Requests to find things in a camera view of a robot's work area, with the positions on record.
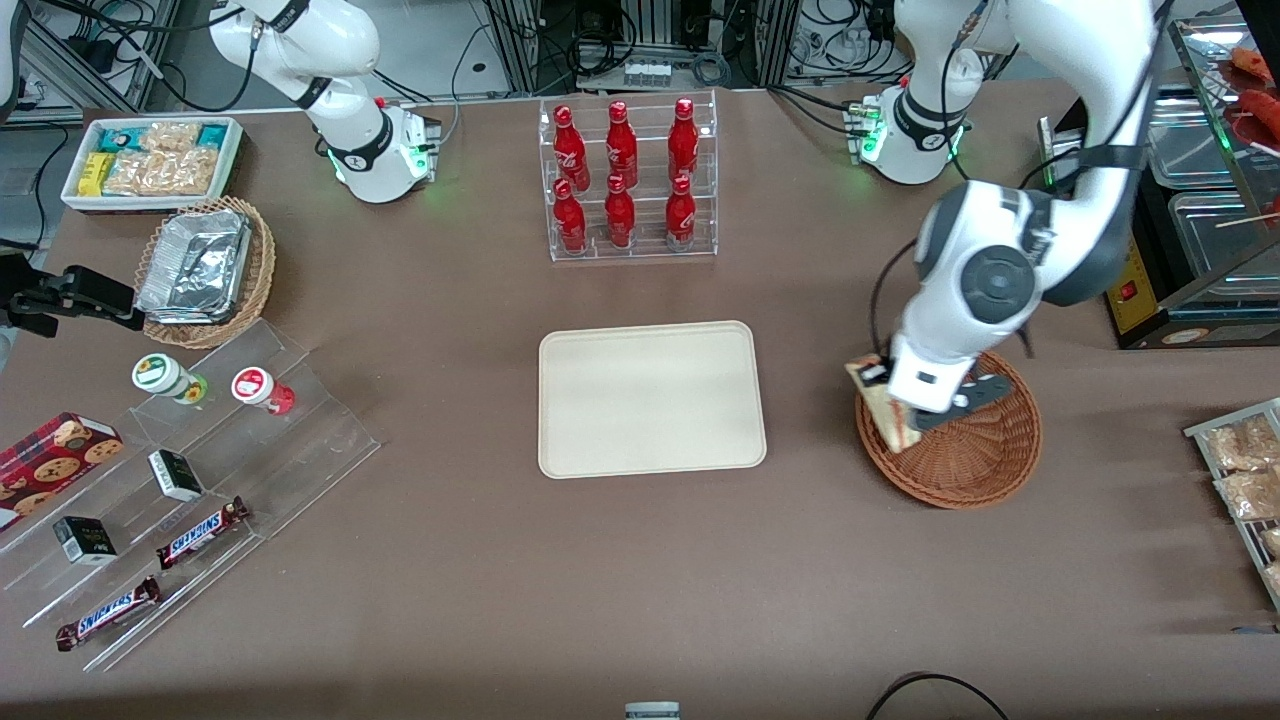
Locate black parked gripper body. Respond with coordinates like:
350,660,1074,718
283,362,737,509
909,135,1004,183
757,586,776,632
0,283,57,338

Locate triangle sandwich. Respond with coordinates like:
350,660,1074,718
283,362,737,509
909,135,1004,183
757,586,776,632
845,355,923,452

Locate large brown wicker basket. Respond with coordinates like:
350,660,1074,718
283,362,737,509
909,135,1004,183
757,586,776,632
855,350,1043,511

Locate small tan wicker basket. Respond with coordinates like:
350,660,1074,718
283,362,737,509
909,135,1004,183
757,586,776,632
135,197,277,350

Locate tray of packaged snacks right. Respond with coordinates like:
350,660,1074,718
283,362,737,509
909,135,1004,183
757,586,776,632
1184,398,1280,613

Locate beige plastic tray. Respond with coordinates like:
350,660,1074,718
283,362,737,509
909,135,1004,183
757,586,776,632
538,320,768,480

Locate stacked foil trays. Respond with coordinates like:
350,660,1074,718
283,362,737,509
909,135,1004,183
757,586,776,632
135,210,252,324

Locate green label cup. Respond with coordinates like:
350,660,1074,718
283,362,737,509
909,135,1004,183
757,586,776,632
132,353,209,405

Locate white snack bin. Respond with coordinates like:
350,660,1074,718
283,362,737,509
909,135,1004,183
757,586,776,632
60,116,245,214

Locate large clear cracker bag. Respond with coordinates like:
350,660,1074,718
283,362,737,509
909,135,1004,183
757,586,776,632
103,148,219,197

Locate red cookie box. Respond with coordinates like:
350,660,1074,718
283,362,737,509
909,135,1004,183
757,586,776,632
0,412,124,532

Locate black food warmer cabinet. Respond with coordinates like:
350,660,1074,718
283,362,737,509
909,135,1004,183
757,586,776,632
1038,15,1280,350

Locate small clear cracker bag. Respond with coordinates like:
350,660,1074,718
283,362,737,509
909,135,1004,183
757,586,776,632
138,121,201,153

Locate red label cup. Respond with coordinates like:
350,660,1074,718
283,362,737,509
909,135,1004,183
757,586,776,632
232,367,297,417

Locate small black box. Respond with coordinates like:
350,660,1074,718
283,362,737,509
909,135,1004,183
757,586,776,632
53,516,119,567
148,450,205,502

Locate clear acrylic stepped display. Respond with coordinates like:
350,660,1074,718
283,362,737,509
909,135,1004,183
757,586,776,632
0,318,383,673

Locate snickers bar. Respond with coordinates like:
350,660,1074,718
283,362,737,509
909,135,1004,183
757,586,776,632
156,497,252,570
55,577,162,652

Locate steel pan with rim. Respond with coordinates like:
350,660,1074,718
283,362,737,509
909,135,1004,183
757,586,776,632
1145,95,1243,189
1168,190,1280,301

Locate red cola bottle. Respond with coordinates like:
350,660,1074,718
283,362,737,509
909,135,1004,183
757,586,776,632
604,174,637,249
665,175,698,251
668,98,701,186
553,178,589,253
605,100,639,189
553,105,591,191

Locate clear acrylic bottle rack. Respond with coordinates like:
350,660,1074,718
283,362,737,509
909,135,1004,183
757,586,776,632
538,90,719,264

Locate black looped floor cable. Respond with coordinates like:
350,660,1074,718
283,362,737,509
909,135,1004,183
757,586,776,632
865,672,1011,720

